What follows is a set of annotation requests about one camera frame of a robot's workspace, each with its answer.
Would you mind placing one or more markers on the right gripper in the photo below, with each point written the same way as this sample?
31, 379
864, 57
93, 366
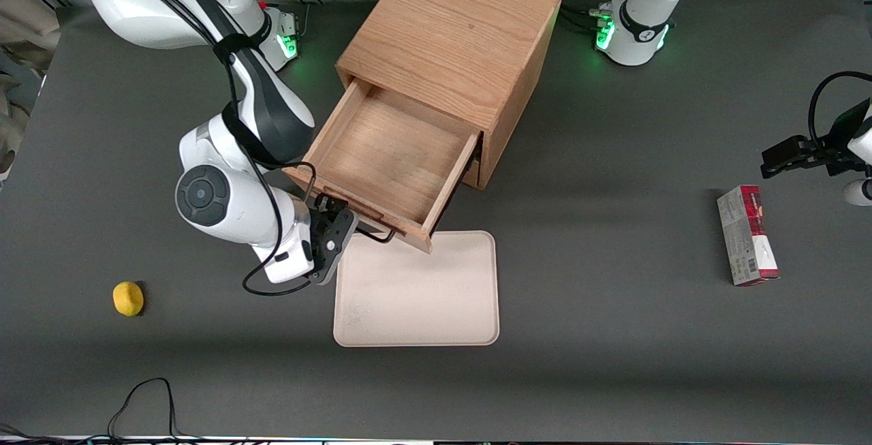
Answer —
322, 214

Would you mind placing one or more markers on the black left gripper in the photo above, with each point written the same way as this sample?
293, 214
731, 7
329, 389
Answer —
839, 137

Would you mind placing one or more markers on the wooden drawer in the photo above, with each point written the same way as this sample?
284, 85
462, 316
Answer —
388, 152

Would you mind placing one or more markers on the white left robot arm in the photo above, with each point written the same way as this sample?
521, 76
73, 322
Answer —
640, 43

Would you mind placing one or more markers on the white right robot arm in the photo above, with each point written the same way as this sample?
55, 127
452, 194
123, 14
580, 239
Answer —
225, 200

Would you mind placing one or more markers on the wooden drawer cabinet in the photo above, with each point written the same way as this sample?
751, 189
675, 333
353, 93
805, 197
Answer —
456, 29

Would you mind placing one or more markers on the red grey carton box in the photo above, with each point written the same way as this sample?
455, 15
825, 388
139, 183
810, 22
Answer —
747, 235

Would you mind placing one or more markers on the beige plastic tray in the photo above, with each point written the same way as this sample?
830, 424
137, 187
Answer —
415, 295

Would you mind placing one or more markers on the yellow lemon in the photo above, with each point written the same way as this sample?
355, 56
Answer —
128, 298

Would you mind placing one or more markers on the beige fabric cover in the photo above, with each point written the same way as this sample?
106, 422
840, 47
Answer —
20, 22

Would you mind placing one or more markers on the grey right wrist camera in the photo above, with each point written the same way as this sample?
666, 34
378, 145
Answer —
332, 254

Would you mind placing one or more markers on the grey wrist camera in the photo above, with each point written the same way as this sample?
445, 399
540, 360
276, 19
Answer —
332, 254
858, 193

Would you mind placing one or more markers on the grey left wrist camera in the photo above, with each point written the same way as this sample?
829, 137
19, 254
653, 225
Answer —
858, 193

